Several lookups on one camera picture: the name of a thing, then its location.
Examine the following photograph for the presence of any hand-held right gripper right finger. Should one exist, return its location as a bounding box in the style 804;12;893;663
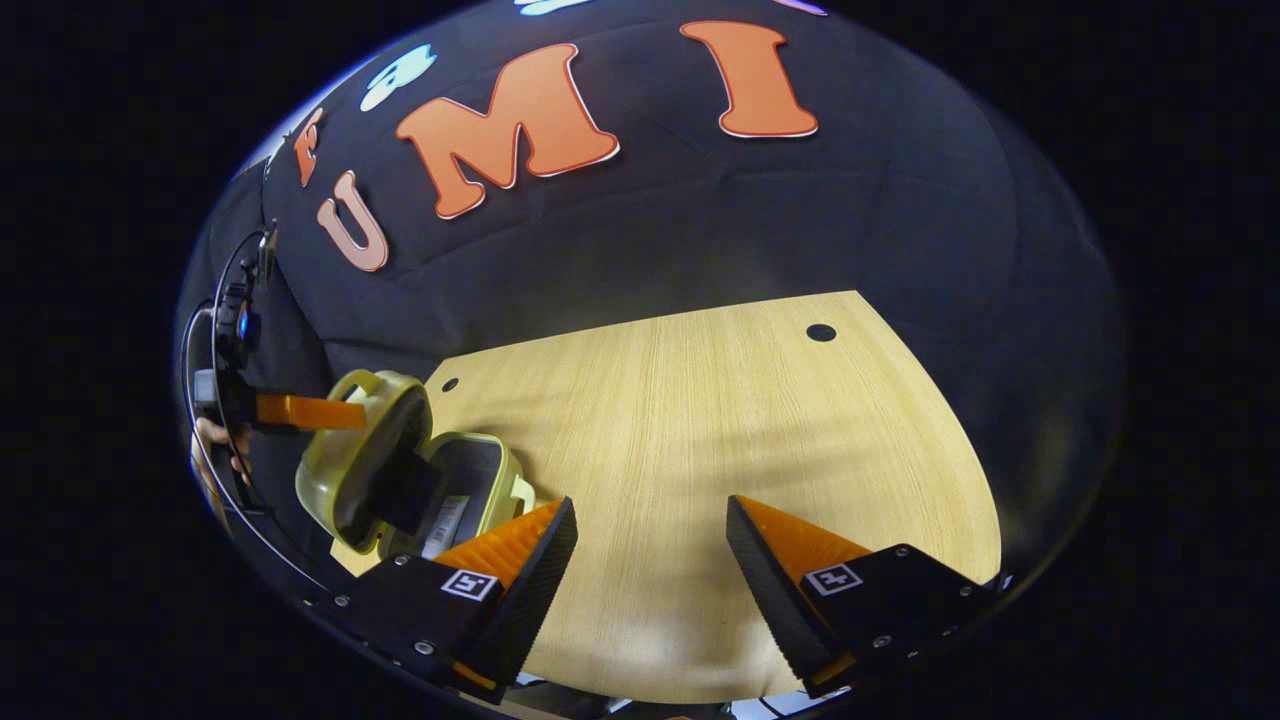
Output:
725;493;1006;701

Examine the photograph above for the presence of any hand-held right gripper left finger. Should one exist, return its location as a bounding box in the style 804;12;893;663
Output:
330;497;581;706

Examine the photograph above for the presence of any pale yellow suitcase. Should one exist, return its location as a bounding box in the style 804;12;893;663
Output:
295;368;538;561

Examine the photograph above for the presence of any large green white tube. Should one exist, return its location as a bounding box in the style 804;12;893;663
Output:
420;494;471;559

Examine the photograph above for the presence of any black backdrop cloth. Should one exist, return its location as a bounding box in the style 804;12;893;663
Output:
172;0;1123;601

